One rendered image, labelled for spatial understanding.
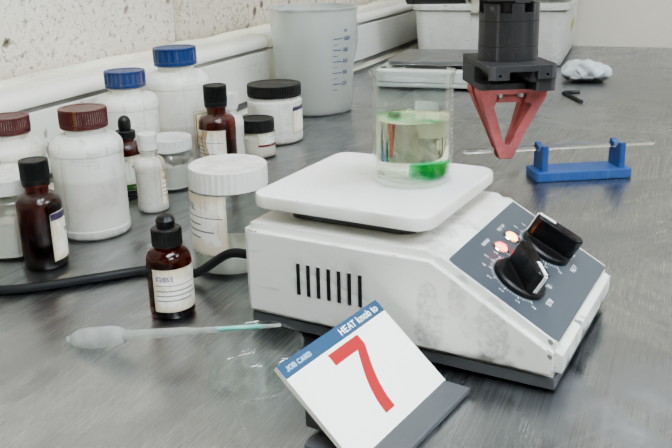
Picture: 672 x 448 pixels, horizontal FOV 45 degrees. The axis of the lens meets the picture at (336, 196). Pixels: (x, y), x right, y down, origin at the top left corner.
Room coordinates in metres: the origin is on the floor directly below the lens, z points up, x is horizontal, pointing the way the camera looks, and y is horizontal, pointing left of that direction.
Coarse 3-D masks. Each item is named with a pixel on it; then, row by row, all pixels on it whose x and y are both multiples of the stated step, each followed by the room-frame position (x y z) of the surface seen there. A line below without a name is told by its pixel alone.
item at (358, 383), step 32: (384, 320) 0.41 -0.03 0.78; (352, 352) 0.38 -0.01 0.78; (384, 352) 0.39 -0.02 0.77; (416, 352) 0.40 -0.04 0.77; (320, 384) 0.35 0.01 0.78; (352, 384) 0.36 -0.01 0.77; (384, 384) 0.37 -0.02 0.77; (416, 384) 0.38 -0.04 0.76; (352, 416) 0.34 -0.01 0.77; (384, 416) 0.35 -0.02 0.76
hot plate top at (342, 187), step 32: (352, 160) 0.55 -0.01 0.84; (256, 192) 0.48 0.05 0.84; (288, 192) 0.48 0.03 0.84; (320, 192) 0.48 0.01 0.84; (352, 192) 0.48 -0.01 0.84; (384, 192) 0.48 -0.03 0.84; (416, 192) 0.47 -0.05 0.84; (448, 192) 0.47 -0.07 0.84; (384, 224) 0.43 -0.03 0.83; (416, 224) 0.43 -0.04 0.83
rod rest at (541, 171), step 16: (624, 144) 0.80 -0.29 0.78; (544, 160) 0.79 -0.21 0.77; (608, 160) 0.82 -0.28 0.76; (624, 160) 0.80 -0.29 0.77; (544, 176) 0.78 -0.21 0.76; (560, 176) 0.78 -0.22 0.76; (576, 176) 0.79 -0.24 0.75; (592, 176) 0.79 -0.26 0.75; (608, 176) 0.79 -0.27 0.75; (624, 176) 0.79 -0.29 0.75
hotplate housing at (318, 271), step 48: (480, 192) 0.53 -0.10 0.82; (288, 240) 0.46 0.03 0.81; (336, 240) 0.45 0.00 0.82; (384, 240) 0.44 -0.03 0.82; (432, 240) 0.44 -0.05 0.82; (288, 288) 0.46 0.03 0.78; (336, 288) 0.45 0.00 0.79; (384, 288) 0.43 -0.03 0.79; (432, 288) 0.42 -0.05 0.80; (480, 288) 0.41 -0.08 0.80; (432, 336) 0.42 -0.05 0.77; (480, 336) 0.40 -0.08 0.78; (528, 336) 0.39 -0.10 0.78; (576, 336) 0.41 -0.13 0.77; (528, 384) 0.39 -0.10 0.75
